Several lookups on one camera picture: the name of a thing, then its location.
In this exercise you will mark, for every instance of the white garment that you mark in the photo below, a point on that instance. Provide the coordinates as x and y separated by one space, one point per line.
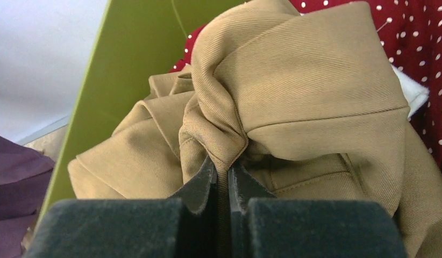
415 94

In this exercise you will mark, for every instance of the red polka dot skirt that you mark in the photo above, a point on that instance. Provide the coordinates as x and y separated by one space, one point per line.
411 35

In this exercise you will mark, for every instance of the tan garment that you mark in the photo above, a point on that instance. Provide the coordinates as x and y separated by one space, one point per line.
308 104

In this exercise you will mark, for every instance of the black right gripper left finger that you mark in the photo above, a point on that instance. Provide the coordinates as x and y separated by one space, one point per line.
182 225

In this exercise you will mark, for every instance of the purple garment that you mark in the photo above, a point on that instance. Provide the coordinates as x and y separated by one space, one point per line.
24 178

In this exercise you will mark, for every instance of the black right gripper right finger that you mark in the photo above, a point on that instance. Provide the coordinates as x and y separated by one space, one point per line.
264 226

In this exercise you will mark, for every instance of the green plastic bin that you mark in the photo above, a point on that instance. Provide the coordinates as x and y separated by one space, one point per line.
137 39

